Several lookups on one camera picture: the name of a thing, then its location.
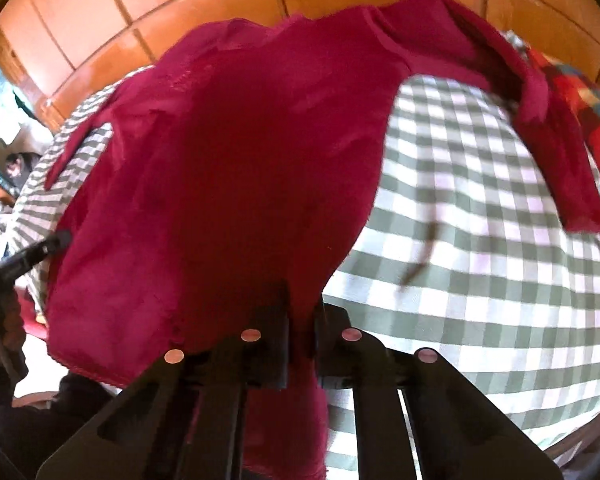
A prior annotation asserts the red fleece garment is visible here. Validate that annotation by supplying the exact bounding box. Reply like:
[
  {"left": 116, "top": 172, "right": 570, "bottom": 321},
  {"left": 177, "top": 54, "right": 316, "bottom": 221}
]
[{"left": 45, "top": 0, "right": 600, "bottom": 480}]

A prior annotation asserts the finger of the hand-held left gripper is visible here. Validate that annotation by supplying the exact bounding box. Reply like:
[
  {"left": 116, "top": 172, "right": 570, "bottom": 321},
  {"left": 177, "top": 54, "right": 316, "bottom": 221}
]
[{"left": 0, "top": 230, "right": 74, "bottom": 281}]

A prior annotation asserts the wooden panel wardrobe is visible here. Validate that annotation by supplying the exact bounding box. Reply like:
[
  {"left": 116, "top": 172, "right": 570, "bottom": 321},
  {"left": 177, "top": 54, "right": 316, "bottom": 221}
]
[{"left": 0, "top": 0, "right": 600, "bottom": 127}]

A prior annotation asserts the colourful patchwork pillow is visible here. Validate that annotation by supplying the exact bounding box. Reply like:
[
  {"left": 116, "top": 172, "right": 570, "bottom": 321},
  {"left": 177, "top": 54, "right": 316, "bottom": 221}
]
[{"left": 526, "top": 47, "right": 600, "bottom": 182}]

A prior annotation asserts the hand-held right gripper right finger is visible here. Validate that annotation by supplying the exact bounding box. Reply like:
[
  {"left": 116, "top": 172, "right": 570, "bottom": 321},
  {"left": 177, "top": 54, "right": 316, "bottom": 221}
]
[{"left": 314, "top": 294, "right": 565, "bottom": 480}]

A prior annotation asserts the green white checked bedsheet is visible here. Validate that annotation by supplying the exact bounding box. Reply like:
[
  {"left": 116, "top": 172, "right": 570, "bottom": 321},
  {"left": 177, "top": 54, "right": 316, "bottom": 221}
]
[{"left": 10, "top": 72, "right": 600, "bottom": 472}]

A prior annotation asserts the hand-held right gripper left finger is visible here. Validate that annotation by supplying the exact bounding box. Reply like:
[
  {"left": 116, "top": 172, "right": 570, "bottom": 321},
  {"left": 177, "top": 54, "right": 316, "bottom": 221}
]
[{"left": 36, "top": 284, "right": 292, "bottom": 480}]

